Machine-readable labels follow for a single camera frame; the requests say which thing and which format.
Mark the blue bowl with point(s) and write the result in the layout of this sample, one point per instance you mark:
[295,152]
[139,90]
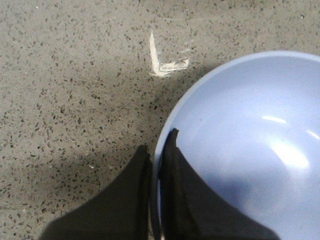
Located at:
[250,129]

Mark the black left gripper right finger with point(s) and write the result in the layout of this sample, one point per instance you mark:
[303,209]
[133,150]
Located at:
[191,210]

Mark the white tape corner mark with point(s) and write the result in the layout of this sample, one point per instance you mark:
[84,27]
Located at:
[162,69]

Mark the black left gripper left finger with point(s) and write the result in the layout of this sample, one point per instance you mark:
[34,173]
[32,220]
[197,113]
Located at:
[119,212]

